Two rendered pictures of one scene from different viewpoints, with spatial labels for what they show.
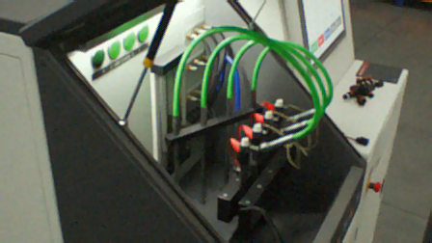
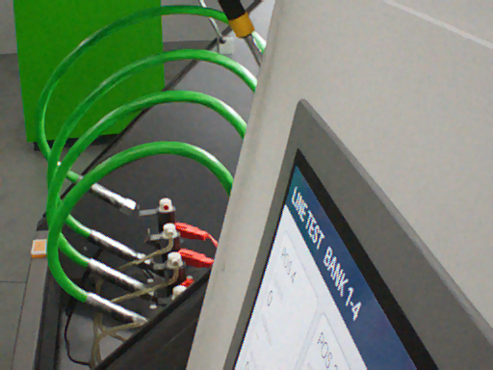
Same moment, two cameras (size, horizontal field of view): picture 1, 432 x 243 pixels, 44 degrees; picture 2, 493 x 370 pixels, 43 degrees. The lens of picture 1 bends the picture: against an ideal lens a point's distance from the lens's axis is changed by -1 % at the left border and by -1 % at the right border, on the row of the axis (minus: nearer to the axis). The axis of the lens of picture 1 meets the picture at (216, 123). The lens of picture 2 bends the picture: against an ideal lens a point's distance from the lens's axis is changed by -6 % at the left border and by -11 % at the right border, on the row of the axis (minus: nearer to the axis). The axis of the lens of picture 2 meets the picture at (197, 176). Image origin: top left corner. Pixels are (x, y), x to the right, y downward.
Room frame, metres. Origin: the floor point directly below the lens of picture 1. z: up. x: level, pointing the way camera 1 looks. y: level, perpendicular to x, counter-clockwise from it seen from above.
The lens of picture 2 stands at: (1.95, -0.50, 1.57)
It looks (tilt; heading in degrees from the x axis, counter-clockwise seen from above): 24 degrees down; 148
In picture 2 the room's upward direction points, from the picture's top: 2 degrees counter-clockwise
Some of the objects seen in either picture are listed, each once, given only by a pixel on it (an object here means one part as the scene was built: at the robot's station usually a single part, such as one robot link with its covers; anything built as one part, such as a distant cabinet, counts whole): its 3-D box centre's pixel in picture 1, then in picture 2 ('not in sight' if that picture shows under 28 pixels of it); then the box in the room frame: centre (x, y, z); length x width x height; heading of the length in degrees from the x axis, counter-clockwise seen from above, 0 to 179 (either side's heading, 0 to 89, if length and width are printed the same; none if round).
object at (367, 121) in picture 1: (360, 101); not in sight; (1.72, -0.52, 0.97); 0.70 x 0.22 x 0.03; 154
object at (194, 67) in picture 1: (198, 62); not in sight; (1.49, 0.06, 1.20); 0.13 x 0.03 x 0.31; 154
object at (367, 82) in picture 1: (364, 87); not in sight; (1.75, -0.53, 1.01); 0.23 x 0.11 x 0.06; 154
